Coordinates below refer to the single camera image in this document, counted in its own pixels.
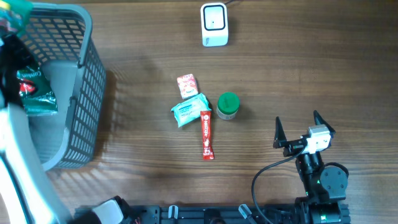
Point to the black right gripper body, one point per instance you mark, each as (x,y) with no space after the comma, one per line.
(293,147)

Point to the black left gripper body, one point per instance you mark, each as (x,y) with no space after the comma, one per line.
(12,47)

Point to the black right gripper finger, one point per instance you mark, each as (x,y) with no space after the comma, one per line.
(319,120)
(279,137)

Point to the green glove package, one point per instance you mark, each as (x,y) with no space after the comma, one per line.
(36,94)

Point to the red coffee stick sachet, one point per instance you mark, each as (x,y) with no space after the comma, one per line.
(208,153)

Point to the teal wet wipes pack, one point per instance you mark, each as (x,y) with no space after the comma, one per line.
(190,109)

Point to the orange candy pack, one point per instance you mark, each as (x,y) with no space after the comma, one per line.
(187,86)

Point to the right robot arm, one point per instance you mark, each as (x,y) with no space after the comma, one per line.
(325,183)

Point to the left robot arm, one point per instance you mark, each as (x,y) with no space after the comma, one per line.
(28,194)

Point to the white barcode scanner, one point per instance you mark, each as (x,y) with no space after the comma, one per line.
(214,24)

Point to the grey plastic mesh basket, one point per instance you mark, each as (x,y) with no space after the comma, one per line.
(59,37)

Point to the green lidded small jar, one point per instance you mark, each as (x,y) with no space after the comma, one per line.
(227,106)

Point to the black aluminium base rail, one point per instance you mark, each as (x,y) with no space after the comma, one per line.
(117,210)

